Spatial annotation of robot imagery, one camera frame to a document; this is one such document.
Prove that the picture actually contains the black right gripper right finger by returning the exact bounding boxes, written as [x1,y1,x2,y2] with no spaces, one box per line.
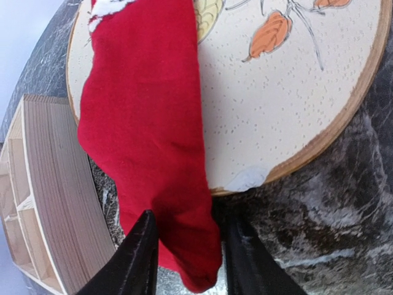
[225,216,306,295]

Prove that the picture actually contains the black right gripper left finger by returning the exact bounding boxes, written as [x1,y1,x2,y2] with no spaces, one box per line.
[78,210,158,295]

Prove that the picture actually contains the red santa sock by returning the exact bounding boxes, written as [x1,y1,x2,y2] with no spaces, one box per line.
[78,0,222,293]

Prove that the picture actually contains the wooden compartment tray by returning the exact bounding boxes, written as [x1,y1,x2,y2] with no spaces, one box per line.
[1,95,115,294]

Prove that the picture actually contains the round beige decorated plate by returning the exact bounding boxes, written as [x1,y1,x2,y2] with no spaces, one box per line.
[66,1,392,196]

